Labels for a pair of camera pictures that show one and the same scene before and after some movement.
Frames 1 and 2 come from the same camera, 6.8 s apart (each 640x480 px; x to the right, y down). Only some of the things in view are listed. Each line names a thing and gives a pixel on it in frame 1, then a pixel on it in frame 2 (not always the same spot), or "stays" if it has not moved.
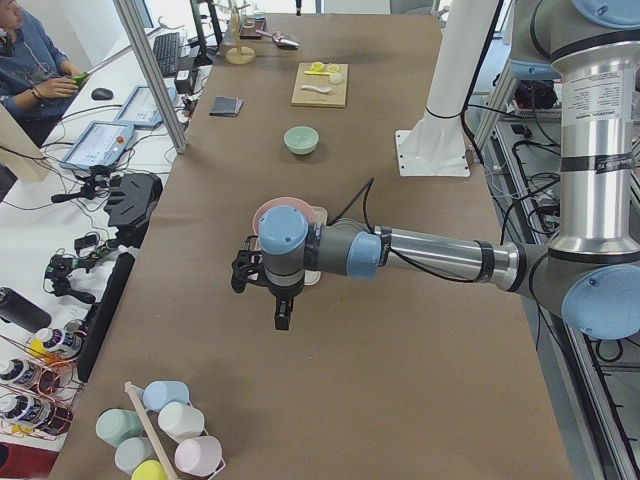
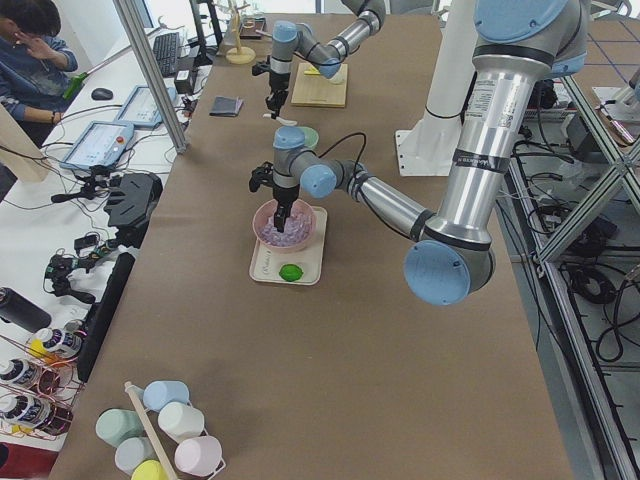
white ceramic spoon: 324,89 -> 284,121
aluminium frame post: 155,73 stays
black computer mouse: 102,94 stays
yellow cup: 148,470 stays
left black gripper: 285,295 -> 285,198
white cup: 180,421 stays
